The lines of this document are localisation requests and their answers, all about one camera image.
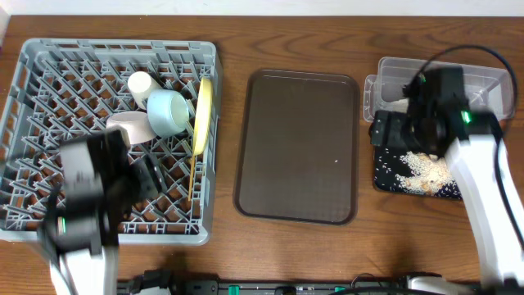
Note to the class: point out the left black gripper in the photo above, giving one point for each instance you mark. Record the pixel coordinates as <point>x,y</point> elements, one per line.
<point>146,176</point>

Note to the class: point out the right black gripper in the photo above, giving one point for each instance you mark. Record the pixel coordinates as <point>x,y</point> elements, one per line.
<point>397,122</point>

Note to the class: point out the pink white bowl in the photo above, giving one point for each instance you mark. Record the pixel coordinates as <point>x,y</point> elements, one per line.
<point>136,125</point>

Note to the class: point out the light blue bowl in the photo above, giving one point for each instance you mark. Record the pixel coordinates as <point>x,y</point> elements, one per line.
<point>167,112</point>

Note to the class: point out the yellow round plate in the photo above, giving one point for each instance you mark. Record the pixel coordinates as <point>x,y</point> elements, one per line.
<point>202,117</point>

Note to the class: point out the white plastic cup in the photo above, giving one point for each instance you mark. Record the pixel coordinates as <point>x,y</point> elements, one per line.
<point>140,85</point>

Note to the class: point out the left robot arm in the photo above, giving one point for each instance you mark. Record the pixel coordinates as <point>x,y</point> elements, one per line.
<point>79,232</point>

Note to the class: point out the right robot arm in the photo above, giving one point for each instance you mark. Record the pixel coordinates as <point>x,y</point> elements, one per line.
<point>438,118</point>

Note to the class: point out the grey plastic dishwasher rack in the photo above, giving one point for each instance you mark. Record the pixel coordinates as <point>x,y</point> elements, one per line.
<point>66,88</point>

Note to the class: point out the crumpled white tissue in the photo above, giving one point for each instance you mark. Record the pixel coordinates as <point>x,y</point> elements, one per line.
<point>397,105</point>

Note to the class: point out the black rectangular tray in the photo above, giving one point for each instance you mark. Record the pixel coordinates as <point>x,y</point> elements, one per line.
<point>389,176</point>

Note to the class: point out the spilled rice pile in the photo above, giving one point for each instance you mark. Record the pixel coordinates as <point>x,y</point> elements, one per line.
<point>425,174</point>

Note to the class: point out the dark brown serving tray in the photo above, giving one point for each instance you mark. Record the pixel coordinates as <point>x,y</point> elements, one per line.
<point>299,151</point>

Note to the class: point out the clear plastic bin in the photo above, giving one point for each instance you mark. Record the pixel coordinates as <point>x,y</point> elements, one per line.
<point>486,87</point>

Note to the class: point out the black rail with green clips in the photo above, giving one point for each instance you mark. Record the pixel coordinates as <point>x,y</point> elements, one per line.
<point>169,282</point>

